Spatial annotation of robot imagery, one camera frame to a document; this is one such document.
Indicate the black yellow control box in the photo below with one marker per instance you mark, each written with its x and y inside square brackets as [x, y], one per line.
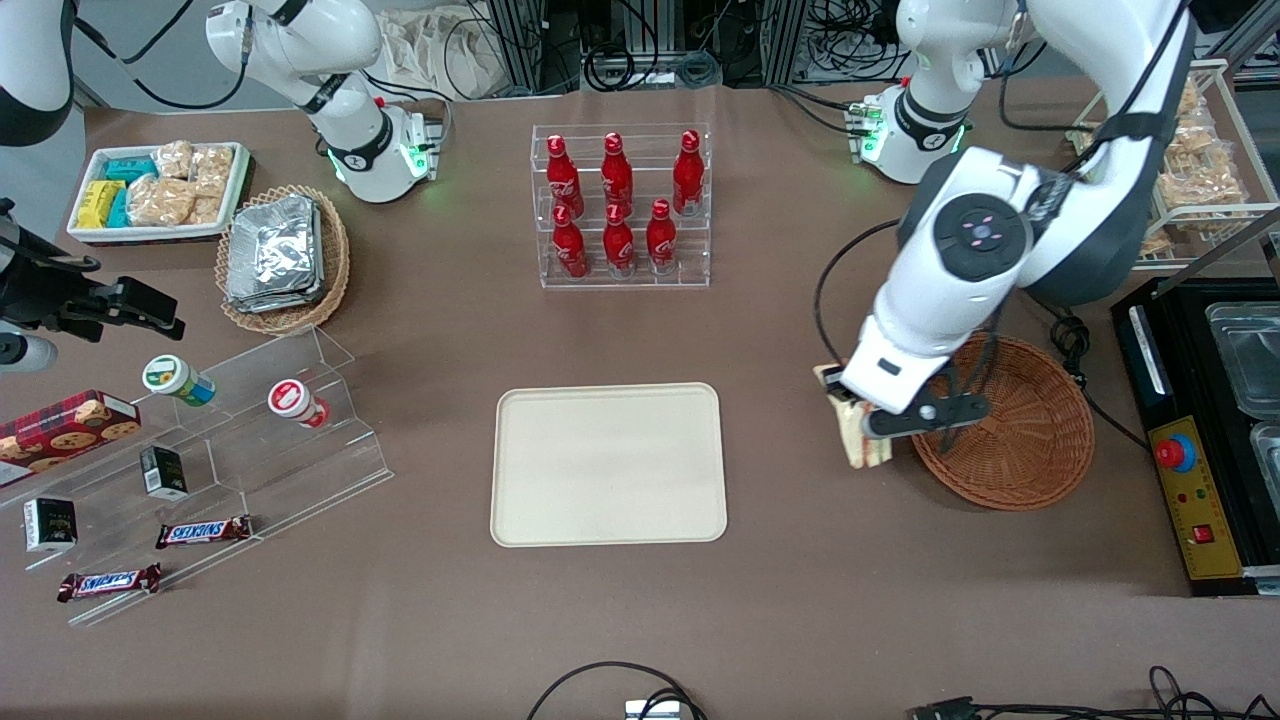
[1205, 520]

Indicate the cream rectangular tray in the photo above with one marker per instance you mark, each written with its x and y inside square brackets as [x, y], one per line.
[608, 465]

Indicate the red lid yogurt cup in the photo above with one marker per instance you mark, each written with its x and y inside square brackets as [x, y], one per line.
[290, 398]

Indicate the beige cloth bag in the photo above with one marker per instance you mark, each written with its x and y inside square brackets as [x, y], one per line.
[440, 50]

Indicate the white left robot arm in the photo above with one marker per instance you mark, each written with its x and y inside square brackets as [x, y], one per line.
[1100, 100]

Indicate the clear acrylic bottle rack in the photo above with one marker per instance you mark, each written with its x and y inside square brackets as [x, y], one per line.
[640, 282]

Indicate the red emergency stop button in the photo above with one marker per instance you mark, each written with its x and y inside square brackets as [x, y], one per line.
[1176, 452]

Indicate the green lid yogurt cup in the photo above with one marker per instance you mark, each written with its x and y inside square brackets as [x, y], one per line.
[170, 377]

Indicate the yellow snack pack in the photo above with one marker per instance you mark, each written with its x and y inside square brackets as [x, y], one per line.
[98, 203]

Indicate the red plaid cookie box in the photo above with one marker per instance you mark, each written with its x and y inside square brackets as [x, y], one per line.
[70, 432]

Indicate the bagged brown snack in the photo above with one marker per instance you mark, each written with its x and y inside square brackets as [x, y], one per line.
[1195, 148]
[1205, 188]

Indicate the clear acrylic stepped display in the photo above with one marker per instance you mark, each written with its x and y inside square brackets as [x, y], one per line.
[290, 480]

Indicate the light tan wicker basket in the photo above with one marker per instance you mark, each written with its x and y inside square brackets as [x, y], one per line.
[335, 260]

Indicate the clear plastic container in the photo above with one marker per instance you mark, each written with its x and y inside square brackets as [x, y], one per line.
[1268, 455]
[1250, 360]

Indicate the triangular sandwich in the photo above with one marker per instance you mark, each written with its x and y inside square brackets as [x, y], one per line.
[855, 440]

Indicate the red cola bottle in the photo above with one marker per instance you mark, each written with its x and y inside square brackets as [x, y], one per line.
[661, 240]
[563, 180]
[569, 250]
[617, 175]
[618, 245]
[688, 175]

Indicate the small black white carton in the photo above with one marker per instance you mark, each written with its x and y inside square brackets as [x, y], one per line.
[50, 525]

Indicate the aluminium frame post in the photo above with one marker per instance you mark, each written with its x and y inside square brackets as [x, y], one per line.
[525, 45]

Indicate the white rectangular snack bin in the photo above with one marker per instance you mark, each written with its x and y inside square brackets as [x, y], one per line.
[150, 234]

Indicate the foil wrapped packets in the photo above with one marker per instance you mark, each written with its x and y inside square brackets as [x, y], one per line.
[272, 255]

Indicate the brown Snickers bar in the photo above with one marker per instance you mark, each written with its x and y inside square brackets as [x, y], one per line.
[203, 532]
[108, 582]

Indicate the teal snack pack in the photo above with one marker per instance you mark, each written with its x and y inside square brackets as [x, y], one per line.
[120, 210]
[130, 168]

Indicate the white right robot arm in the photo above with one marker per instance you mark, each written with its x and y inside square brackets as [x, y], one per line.
[330, 60]

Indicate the clear bag of crackers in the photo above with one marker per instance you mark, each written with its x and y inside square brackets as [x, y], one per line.
[212, 170]
[160, 200]
[206, 208]
[174, 160]

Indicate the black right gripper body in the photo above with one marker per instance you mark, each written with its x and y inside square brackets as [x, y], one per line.
[40, 293]

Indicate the brown round wicker basket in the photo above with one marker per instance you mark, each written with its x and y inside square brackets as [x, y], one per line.
[1030, 440]

